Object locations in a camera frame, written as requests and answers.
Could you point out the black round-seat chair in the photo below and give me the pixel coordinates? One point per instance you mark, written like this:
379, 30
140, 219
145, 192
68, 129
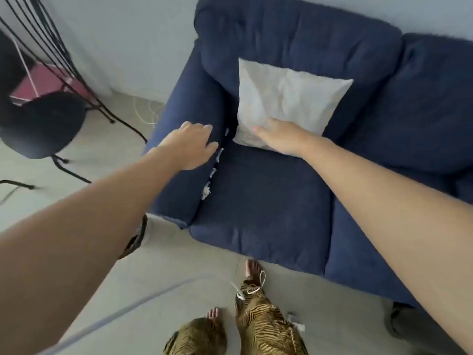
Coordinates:
40, 125

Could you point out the navy blue seat cushion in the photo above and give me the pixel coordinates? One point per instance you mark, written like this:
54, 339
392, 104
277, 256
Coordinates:
354, 262
266, 207

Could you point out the navy blue fabric sofa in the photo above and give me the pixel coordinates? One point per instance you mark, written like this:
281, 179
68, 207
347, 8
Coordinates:
369, 125

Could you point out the person's left forearm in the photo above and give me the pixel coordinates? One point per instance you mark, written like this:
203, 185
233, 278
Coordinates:
85, 232

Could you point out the crumpled white paper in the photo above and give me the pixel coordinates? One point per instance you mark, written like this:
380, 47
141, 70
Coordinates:
207, 188

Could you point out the person's right foot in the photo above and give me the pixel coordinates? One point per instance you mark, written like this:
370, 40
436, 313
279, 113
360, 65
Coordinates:
254, 271

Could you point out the person's foot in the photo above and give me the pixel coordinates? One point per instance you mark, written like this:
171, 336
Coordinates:
254, 271
214, 317

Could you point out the person's right hand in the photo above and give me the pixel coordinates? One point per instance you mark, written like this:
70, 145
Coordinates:
286, 138

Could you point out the person's left foot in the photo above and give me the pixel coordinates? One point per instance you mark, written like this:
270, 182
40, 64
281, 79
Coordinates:
214, 317

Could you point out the person's right forearm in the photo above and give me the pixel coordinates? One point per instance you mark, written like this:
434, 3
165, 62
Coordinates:
388, 214

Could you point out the brown patterned trousers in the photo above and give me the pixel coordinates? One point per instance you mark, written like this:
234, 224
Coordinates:
258, 325

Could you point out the person's left thumb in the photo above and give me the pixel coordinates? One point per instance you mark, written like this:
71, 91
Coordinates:
213, 147

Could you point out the pink box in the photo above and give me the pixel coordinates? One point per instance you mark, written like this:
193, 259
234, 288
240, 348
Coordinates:
48, 83

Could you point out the white square pillow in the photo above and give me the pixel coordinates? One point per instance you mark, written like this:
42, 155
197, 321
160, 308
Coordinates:
288, 96

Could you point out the navy blue back cushion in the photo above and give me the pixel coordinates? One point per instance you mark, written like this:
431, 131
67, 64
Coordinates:
417, 99
295, 36

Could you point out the person's right thumb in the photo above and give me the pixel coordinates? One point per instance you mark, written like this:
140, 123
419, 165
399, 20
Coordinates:
259, 130

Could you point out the person's left hand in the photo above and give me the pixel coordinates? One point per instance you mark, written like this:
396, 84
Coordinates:
186, 146

